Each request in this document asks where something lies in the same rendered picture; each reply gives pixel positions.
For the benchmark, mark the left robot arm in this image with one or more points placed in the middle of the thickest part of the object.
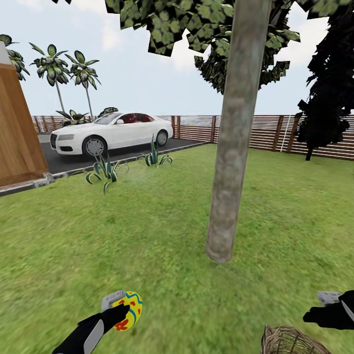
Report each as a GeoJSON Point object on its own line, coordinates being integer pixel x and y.
{"type": "Point", "coordinates": [85, 338]}

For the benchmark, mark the wicker basket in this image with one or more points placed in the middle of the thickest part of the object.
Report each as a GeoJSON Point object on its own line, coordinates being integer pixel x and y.
{"type": "Point", "coordinates": [271, 336]}

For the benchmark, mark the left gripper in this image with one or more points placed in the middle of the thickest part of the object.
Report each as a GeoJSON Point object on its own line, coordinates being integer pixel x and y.
{"type": "Point", "coordinates": [117, 314]}

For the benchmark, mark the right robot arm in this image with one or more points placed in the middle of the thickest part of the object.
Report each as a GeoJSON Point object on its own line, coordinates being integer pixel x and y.
{"type": "Point", "coordinates": [337, 310]}

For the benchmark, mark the easter egg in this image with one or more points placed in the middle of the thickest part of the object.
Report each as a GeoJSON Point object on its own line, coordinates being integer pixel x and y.
{"type": "Point", "coordinates": [136, 305]}

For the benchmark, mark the driveway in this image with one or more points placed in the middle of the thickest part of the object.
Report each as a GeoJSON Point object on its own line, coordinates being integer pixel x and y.
{"type": "Point", "coordinates": [59, 163]}

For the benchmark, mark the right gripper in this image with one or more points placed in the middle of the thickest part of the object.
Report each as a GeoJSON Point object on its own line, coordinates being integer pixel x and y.
{"type": "Point", "coordinates": [325, 317]}

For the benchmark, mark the car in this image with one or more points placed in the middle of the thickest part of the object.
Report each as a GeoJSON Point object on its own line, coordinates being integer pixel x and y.
{"type": "Point", "coordinates": [113, 130]}

